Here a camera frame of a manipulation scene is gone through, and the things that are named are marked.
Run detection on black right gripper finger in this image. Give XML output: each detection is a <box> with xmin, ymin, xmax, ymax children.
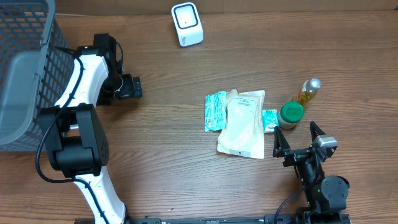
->
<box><xmin>310</xmin><ymin>121</ymin><xmax>326</xmax><ymax>144</ymax></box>
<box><xmin>272</xmin><ymin>126</ymin><xmax>290</xmax><ymax>157</ymax></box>

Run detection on small green sachet pack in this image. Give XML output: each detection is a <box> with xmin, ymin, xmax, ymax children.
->
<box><xmin>262</xmin><ymin>110</ymin><xmax>279</xmax><ymax>133</ymax></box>

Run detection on green lid round jar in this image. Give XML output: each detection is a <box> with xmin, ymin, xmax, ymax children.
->
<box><xmin>278</xmin><ymin>101</ymin><xmax>304</xmax><ymax>129</ymax></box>

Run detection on brown Pantree snack pouch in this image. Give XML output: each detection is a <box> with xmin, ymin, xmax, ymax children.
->
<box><xmin>217</xmin><ymin>89</ymin><xmax>266</xmax><ymax>159</ymax></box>

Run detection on yellow oil glass bottle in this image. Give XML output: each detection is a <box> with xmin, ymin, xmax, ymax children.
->
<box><xmin>292</xmin><ymin>78</ymin><xmax>322</xmax><ymax>107</ymax></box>

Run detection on green wet wipes pack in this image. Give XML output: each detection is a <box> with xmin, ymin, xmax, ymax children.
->
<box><xmin>204</xmin><ymin>91</ymin><xmax>227</xmax><ymax>132</ymax></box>

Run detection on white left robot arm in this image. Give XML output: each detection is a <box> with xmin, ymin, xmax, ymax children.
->
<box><xmin>35</xmin><ymin>42</ymin><xmax>142</xmax><ymax>223</ymax></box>

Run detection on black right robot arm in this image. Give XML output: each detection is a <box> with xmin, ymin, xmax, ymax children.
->
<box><xmin>272</xmin><ymin>121</ymin><xmax>349</xmax><ymax>214</ymax></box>

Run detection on white barcode scanner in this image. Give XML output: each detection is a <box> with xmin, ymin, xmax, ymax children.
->
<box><xmin>171</xmin><ymin>2</ymin><xmax>204</xmax><ymax>47</ymax></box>

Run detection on grey plastic basket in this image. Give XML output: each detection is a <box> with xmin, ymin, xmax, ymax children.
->
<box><xmin>1</xmin><ymin>0</ymin><xmax>74</xmax><ymax>152</ymax></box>

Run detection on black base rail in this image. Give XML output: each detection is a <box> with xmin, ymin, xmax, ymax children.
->
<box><xmin>74</xmin><ymin>214</ymin><xmax>351</xmax><ymax>224</ymax></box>

